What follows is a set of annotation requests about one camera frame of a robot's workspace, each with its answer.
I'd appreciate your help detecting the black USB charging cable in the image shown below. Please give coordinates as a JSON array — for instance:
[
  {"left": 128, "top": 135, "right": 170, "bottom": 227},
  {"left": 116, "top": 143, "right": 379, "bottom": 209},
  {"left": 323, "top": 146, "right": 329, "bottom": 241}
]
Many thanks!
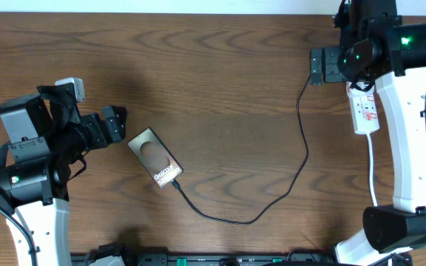
[{"left": 171, "top": 75, "right": 312, "bottom": 225}]

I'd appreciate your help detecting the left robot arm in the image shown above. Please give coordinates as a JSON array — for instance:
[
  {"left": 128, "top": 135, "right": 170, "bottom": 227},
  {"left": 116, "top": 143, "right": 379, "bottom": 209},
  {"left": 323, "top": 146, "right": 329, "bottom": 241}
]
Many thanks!
[{"left": 0, "top": 80, "right": 127, "bottom": 265}]

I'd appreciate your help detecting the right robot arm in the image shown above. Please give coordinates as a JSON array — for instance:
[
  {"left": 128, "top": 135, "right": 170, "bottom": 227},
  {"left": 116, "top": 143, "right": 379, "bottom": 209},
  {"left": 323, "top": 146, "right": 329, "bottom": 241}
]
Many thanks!
[{"left": 310, "top": 0, "right": 426, "bottom": 265}]

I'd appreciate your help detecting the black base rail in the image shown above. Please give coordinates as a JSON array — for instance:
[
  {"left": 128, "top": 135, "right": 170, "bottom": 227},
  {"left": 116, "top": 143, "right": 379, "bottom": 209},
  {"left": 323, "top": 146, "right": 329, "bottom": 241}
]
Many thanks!
[{"left": 70, "top": 244, "right": 340, "bottom": 266}]

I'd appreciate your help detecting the Galaxy smartphone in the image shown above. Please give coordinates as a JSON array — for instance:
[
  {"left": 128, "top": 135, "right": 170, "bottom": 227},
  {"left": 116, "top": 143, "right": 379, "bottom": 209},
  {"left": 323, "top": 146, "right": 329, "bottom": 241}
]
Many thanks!
[{"left": 128, "top": 127, "right": 183, "bottom": 188}]

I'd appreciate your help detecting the white power strip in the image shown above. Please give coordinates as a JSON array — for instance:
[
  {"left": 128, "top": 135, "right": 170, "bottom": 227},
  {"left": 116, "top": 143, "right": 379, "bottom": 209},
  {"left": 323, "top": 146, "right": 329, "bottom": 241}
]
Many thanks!
[{"left": 348, "top": 89, "right": 379, "bottom": 135}]

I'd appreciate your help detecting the white USB charger adapter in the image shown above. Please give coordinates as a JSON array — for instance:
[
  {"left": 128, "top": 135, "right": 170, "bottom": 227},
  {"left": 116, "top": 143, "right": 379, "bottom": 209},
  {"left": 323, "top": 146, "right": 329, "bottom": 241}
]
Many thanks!
[{"left": 346, "top": 81, "right": 375, "bottom": 98}]

